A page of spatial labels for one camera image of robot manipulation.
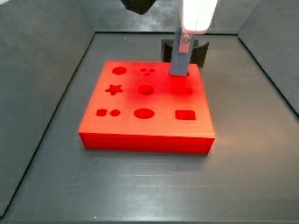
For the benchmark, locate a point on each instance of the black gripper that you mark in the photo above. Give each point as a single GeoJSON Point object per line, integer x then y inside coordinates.
{"type": "Point", "coordinates": [196, 13]}

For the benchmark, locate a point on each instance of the red shape sorter block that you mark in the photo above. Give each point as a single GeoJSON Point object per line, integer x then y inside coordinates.
{"type": "Point", "coordinates": [144, 110]}

